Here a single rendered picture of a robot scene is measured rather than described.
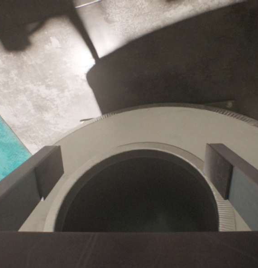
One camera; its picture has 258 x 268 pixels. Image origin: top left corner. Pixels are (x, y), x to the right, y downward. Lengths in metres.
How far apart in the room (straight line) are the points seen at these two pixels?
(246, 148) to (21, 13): 1.23
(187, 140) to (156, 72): 0.52
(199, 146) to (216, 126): 0.13
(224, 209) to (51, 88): 1.19
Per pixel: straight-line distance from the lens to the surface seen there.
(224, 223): 0.58
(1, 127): 1.87
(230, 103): 1.29
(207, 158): 0.16
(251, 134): 0.82
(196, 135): 0.79
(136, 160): 0.82
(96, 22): 1.12
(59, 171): 0.17
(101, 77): 1.21
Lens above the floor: 1.06
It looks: 49 degrees down
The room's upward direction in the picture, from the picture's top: 169 degrees counter-clockwise
